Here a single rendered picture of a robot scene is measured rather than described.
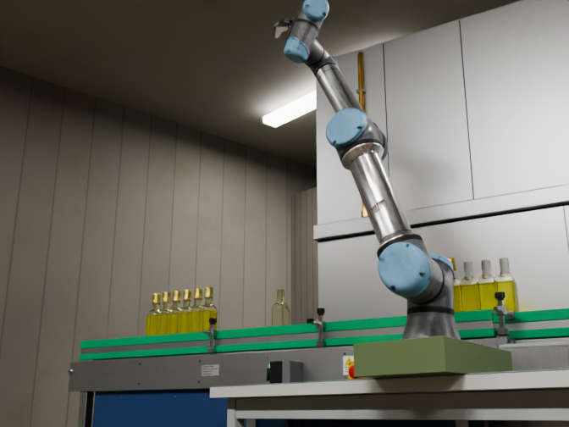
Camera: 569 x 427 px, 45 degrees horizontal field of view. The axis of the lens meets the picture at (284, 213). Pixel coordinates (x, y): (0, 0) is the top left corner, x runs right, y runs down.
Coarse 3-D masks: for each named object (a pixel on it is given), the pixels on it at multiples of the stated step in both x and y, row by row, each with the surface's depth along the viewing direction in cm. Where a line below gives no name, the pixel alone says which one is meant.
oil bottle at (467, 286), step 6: (468, 276) 220; (462, 282) 219; (468, 282) 218; (474, 282) 217; (462, 288) 218; (468, 288) 217; (474, 288) 216; (462, 294) 218; (468, 294) 217; (474, 294) 216; (462, 300) 217; (468, 300) 216; (474, 300) 215; (462, 306) 217; (468, 306) 216; (474, 306) 215
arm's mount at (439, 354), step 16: (432, 336) 147; (448, 336) 146; (368, 352) 160; (384, 352) 156; (400, 352) 153; (416, 352) 150; (432, 352) 147; (448, 352) 145; (464, 352) 149; (480, 352) 153; (496, 352) 157; (368, 368) 159; (384, 368) 156; (400, 368) 152; (416, 368) 149; (432, 368) 146; (448, 368) 144; (464, 368) 148; (480, 368) 152; (496, 368) 156
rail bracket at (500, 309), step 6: (498, 294) 198; (504, 294) 198; (498, 300) 198; (498, 306) 198; (504, 306) 197; (498, 312) 197; (504, 312) 196; (510, 312) 206; (504, 318) 197; (510, 318) 206; (504, 324) 196; (498, 330) 196; (504, 330) 195
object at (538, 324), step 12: (516, 312) 206; (528, 312) 204; (540, 312) 202; (552, 312) 201; (564, 312) 199; (516, 324) 206; (528, 324) 204; (540, 324) 202; (552, 324) 200; (564, 324) 198; (516, 336) 204; (528, 336) 202; (540, 336) 201; (552, 336) 199
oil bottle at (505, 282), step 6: (498, 276) 213; (504, 276) 212; (510, 276) 211; (498, 282) 213; (504, 282) 212; (510, 282) 211; (516, 282) 214; (498, 288) 212; (504, 288) 211; (510, 288) 210; (516, 288) 213; (510, 294) 210; (516, 294) 211; (504, 300) 210; (510, 300) 209; (516, 300) 210; (510, 306) 209; (516, 306) 209
